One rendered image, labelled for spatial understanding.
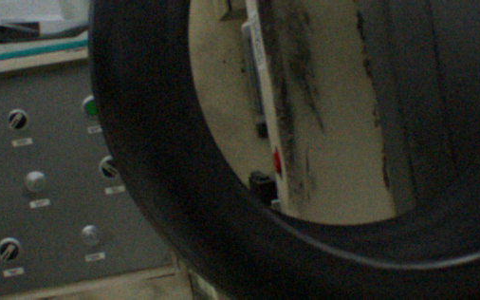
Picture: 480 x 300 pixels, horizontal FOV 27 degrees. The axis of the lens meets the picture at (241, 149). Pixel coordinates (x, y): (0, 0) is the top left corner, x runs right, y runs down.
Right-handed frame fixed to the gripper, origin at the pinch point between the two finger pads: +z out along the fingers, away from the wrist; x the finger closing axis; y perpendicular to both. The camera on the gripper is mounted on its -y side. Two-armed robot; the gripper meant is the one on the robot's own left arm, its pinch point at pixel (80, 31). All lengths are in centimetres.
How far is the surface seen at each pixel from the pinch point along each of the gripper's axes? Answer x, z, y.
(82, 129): 63, -4, -11
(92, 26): -6.9, 1.4, 0.0
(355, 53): 24.0, 32.3, -3.1
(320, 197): 23.7, 26.8, -20.7
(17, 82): 63, -13, -3
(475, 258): -13.0, 33.8, -23.0
